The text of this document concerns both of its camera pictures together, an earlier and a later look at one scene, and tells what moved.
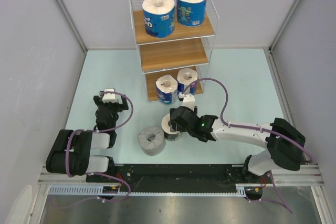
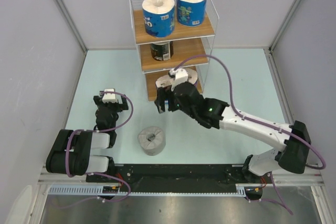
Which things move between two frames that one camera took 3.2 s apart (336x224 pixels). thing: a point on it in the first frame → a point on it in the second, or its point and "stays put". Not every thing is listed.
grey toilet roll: [152, 140] stays put
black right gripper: [172, 126] → [162, 95]
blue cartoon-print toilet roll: [191, 4] stays put
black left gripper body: [113, 107] stays put
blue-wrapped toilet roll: [158, 12] stays put
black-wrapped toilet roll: [171, 136] → [163, 51]
